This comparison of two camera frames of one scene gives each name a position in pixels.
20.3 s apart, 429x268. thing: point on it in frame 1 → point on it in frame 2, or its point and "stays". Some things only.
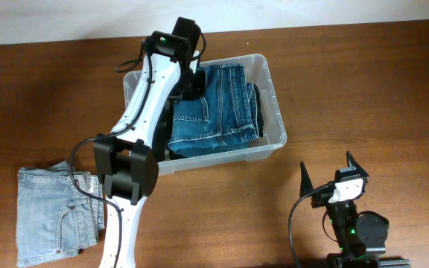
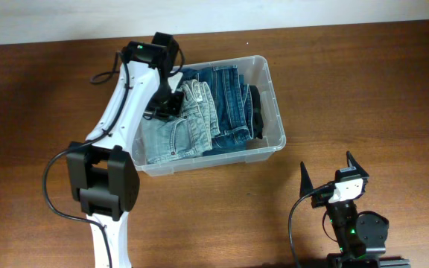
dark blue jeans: (226, 117) stays
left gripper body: (191, 84) → (165, 103)
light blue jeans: (56, 218) → (189, 132)
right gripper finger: (305, 184) stays
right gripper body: (319, 200) stays
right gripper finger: (351, 162) stays
